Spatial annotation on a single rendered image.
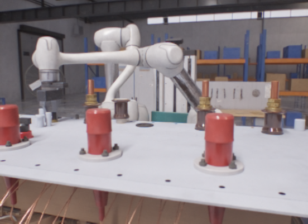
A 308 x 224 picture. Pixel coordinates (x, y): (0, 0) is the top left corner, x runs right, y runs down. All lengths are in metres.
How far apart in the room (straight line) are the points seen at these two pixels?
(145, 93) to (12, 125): 5.02
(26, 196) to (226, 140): 0.76
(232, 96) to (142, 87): 2.01
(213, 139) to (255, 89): 5.25
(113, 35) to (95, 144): 1.23
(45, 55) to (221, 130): 0.92
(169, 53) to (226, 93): 4.60
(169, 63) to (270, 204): 0.93
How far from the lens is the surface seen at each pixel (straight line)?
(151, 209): 0.85
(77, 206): 0.97
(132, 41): 1.83
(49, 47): 1.30
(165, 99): 2.08
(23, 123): 1.04
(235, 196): 0.54
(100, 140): 0.72
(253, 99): 5.88
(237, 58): 8.76
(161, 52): 1.32
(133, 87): 5.90
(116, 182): 0.58
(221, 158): 0.64
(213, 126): 0.62
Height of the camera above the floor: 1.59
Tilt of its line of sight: 7 degrees down
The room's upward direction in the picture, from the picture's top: straight up
